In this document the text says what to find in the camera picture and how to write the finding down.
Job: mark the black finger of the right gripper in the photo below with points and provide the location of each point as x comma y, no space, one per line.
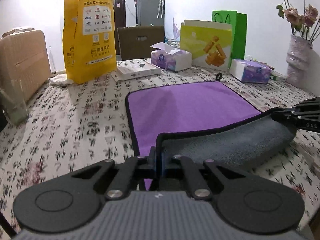
303,116

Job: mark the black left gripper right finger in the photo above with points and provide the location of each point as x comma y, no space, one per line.
245,201

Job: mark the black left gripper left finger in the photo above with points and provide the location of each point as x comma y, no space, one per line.
69,202

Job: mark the purple and grey towel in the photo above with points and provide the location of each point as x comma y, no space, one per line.
203,120

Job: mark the lavender textured vase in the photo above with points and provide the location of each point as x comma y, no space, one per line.
298,60

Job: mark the closed purple tissue pack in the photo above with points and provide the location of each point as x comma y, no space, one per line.
250,71

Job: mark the green paper bag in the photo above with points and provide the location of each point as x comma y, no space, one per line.
239,29

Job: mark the clear drinking glass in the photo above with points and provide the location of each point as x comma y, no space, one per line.
12,100

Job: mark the yellow-green snack gift bag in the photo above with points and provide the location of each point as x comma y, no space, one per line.
210,43

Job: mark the crumpled white tissue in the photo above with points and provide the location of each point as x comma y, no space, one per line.
60,80

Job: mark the tan suitcase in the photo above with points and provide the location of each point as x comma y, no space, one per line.
24,58

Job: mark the white flat box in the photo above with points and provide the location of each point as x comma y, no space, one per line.
129,71

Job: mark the open purple tissue pack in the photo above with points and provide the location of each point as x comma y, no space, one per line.
170,58

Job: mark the yellow paper bag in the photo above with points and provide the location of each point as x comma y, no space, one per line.
88,41

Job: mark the brown chair back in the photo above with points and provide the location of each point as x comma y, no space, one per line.
136,42

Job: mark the grey refrigerator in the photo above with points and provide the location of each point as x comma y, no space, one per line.
150,12

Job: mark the dark brown door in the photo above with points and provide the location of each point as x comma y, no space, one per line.
119,20

